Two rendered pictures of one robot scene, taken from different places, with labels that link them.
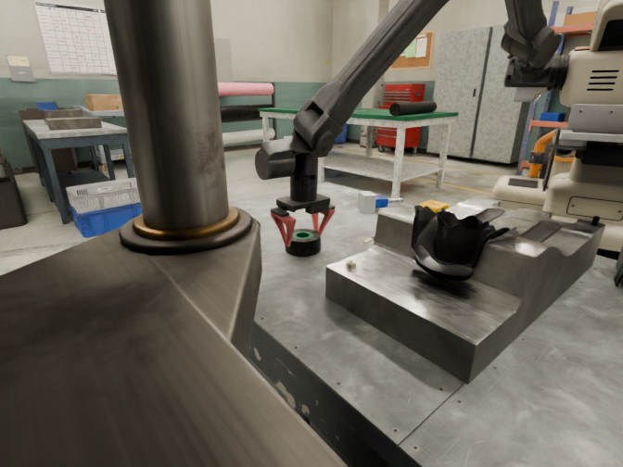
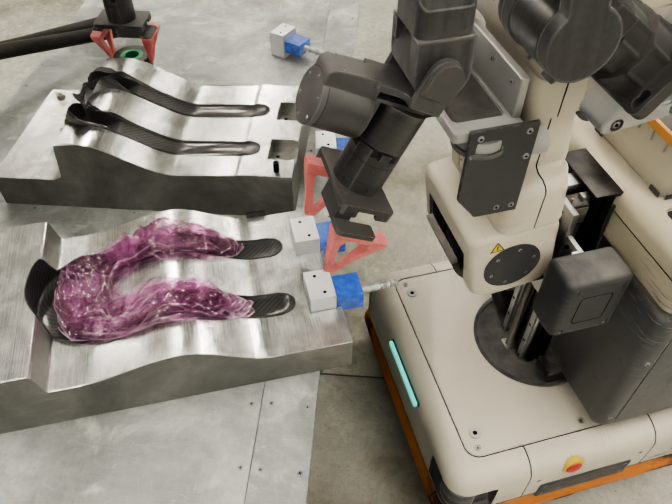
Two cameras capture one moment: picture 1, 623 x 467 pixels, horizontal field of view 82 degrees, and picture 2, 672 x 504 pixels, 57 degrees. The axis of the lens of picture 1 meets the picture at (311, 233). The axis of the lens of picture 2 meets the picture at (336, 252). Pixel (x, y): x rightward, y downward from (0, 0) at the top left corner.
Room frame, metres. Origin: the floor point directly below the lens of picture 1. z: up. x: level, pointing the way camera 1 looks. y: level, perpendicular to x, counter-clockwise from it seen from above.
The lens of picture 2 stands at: (0.17, -1.14, 1.52)
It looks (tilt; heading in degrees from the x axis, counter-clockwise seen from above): 48 degrees down; 44
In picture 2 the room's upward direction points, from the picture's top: straight up
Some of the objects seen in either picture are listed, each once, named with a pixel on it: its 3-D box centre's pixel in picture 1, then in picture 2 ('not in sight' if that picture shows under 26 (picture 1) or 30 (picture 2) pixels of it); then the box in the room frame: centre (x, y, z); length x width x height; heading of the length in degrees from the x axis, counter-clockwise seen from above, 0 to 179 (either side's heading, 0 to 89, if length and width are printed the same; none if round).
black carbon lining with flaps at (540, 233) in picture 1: (490, 221); (161, 112); (0.60, -0.32, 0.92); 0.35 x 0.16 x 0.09; 130
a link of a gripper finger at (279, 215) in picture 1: (292, 224); (114, 40); (0.72, 0.04, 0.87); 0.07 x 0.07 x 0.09; 39
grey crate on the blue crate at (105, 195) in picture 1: (110, 194); not in sight; (3.06, 1.76, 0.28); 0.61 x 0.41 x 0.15; 130
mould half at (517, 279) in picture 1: (476, 246); (160, 132); (0.60, -0.30, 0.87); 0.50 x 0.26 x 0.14; 130
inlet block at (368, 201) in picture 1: (382, 201); (301, 46); (1.02, -0.21, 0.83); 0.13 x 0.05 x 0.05; 102
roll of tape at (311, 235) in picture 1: (302, 242); (133, 61); (0.74, 0.02, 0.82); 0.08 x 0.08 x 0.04
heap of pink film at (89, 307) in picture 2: not in sight; (149, 274); (0.38, -0.59, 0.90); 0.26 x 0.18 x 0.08; 147
